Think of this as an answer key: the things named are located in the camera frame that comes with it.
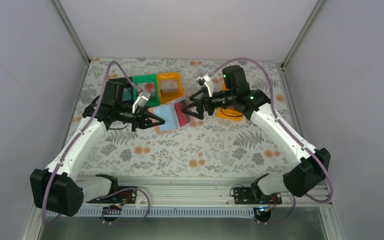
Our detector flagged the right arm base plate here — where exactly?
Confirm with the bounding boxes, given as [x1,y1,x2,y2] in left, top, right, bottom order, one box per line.
[231,186,283,205]

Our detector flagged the red card in holder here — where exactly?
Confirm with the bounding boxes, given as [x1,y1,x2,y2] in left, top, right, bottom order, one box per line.
[174,98,191,127]

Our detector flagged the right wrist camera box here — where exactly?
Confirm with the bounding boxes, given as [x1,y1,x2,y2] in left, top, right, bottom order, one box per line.
[195,74,214,97]

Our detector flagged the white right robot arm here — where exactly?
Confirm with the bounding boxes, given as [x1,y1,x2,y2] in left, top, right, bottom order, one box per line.
[182,65,331,197]

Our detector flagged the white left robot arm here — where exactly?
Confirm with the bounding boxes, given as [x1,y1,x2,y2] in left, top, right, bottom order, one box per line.
[29,78,165,217]

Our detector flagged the red white card stack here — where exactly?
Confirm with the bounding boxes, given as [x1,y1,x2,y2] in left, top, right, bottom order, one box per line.
[138,81,156,98]

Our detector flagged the black storage bin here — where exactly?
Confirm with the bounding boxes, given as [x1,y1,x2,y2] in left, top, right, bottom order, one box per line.
[110,77,134,103]

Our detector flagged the aluminium mounting rail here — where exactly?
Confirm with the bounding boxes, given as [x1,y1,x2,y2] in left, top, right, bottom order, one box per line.
[34,175,334,220]

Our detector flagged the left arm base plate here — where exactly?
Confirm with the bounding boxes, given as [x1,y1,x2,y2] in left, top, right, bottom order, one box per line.
[87,186,138,205]

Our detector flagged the white floral card stack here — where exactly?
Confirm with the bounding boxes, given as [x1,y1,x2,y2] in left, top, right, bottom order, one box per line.
[159,79,179,93]

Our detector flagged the floral tablecloth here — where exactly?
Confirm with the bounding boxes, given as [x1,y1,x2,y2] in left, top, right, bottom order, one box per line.
[68,57,293,178]

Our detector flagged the green storage bin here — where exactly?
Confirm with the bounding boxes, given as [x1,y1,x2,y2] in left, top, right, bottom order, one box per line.
[133,74,160,108]

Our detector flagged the orange storage bin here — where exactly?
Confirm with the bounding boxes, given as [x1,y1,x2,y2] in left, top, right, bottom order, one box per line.
[215,84,244,123]

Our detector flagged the yellow storage bin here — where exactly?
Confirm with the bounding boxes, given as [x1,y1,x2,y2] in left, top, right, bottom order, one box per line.
[156,71,184,104]

